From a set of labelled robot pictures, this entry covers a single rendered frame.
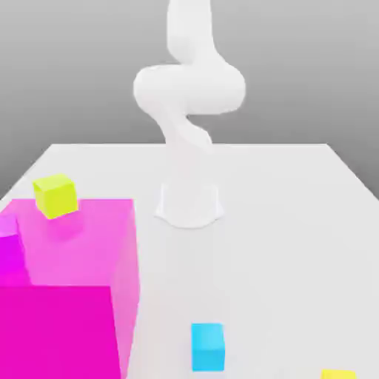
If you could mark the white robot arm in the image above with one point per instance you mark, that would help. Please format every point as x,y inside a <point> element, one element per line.
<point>189,88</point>

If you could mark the small lime cube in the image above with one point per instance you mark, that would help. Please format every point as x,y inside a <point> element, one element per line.
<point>55,197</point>

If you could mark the small cyan cube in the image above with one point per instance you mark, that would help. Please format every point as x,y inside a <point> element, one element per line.
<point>207,346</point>

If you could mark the large pink box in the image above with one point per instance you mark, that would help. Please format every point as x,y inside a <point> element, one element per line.
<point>74,296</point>

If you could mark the small magenta cube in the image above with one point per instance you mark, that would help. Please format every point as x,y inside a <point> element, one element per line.
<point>10,257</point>

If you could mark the small yellow cube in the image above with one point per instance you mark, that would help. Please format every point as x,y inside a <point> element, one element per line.
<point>337,374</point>

